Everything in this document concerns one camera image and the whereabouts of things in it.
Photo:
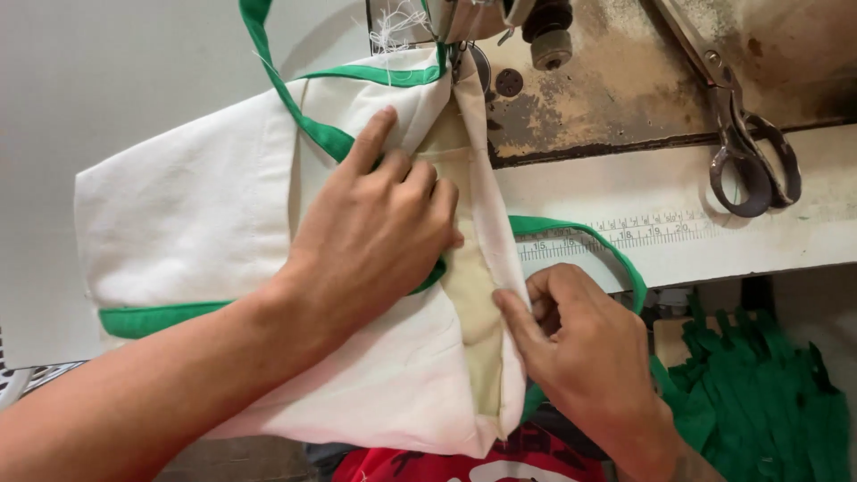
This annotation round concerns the person's right hand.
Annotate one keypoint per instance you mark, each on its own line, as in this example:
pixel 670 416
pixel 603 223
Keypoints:
pixel 589 355

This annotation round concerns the pile of green fabric strips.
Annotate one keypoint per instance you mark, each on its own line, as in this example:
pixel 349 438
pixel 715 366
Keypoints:
pixel 756 401

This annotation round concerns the person's red shirt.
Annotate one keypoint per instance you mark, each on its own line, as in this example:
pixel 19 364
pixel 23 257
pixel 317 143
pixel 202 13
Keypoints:
pixel 468 462

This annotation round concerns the printed ruler strip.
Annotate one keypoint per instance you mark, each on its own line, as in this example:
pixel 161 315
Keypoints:
pixel 616 234

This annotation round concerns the tangle of white thread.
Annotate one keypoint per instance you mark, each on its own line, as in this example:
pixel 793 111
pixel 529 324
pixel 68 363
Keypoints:
pixel 395 27

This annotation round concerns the large metal scissors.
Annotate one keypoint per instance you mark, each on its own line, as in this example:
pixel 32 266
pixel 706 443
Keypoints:
pixel 740 127

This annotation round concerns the white cloth bag green trim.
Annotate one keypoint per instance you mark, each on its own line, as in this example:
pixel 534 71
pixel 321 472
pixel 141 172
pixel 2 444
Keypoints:
pixel 221 221

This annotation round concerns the white plastic chair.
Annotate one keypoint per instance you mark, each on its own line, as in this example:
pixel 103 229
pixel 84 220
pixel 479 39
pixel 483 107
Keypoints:
pixel 27 381

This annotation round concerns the person's left hand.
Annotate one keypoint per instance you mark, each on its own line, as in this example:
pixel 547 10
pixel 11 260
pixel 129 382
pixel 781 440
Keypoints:
pixel 365 248

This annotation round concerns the worn sewing machine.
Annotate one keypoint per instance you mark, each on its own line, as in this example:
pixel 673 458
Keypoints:
pixel 602 73

